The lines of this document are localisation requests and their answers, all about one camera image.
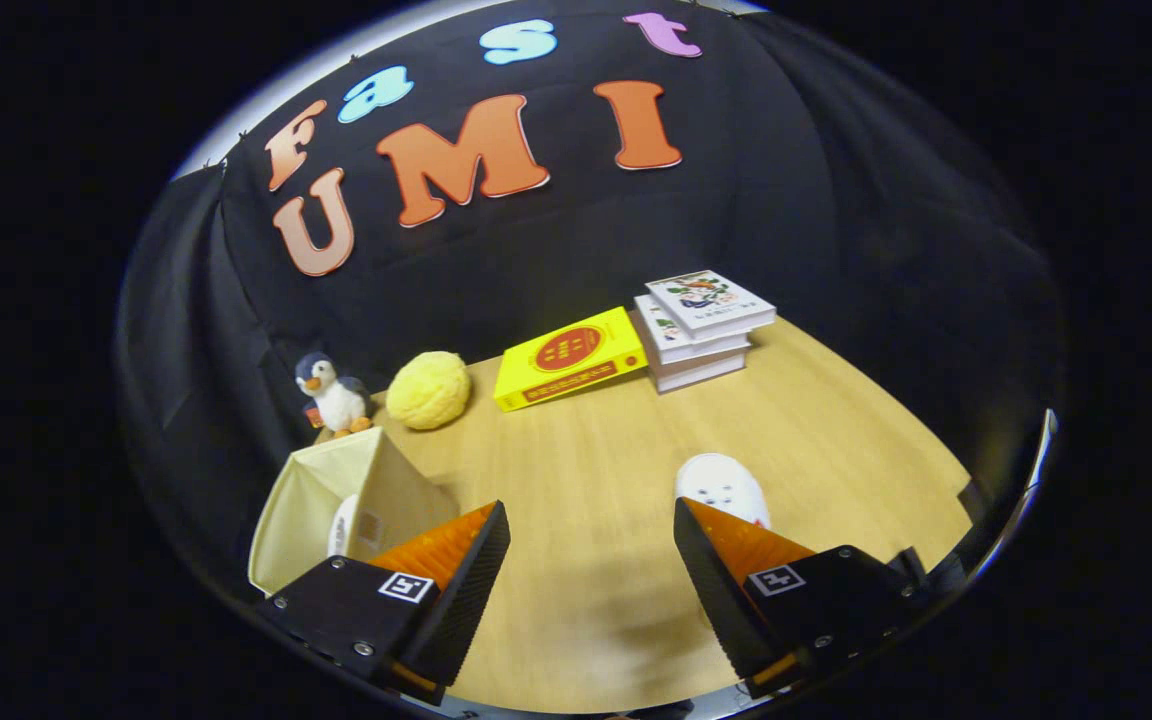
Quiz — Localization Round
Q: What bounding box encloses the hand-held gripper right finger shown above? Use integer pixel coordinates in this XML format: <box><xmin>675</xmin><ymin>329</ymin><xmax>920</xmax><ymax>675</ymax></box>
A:
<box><xmin>673</xmin><ymin>497</ymin><xmax>937</xmax><ymax>699</ymax></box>

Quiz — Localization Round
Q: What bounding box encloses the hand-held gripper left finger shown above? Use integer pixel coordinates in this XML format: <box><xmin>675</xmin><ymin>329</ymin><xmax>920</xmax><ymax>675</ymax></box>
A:
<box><xmin>254</xmin><ymin>500</ymin><xmax>512</xmax><ymax>707</ymax></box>

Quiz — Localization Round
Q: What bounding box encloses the white canvas shoe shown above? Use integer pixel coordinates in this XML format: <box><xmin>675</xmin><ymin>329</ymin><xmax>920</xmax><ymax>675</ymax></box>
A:
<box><xmin>674</xmin><ymin>453</ymin><xmax>772</xmax><ymax>531</ymax></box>
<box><xmin>326</xmin><ymin>493</ymin><xmax>362</xmax><ymax>559</ymax></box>

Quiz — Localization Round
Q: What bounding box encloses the beige fabric storage box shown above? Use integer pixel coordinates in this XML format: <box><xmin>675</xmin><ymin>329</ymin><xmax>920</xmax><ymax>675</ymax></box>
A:
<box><xmin>248</xmin><ymin>427</ymin><xmax>462</xmax><ymax>598</ymax></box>

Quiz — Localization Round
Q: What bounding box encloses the yellow round plush toy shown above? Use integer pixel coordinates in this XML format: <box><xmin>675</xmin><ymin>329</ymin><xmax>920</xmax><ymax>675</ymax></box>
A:
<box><xmin>385</xmin><ymin>351</ymin><xmax>473</xmax><ymax>432</ymax></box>

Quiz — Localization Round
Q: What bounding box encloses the penguin plush toy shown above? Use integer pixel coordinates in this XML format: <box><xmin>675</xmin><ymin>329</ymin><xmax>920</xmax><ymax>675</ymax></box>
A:
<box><xmin>295</xmin><ymin>351</ymin><xmax>375</xmax><ymax>439</ymax></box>

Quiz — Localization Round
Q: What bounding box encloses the yellow book with red circle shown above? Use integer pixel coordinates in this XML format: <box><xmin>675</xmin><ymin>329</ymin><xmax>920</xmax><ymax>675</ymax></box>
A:
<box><xmin>493</xmin><ymin>306</ymin><xmax>650</xmax><ymax>413</ymax></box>

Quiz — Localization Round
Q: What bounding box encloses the white book with bird cover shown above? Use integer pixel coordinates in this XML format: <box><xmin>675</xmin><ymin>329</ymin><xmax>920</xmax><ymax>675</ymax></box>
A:
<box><xmin>645</xmin><ymin>270</ymin><xmax>777</xmax><ymax>341</ymax></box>

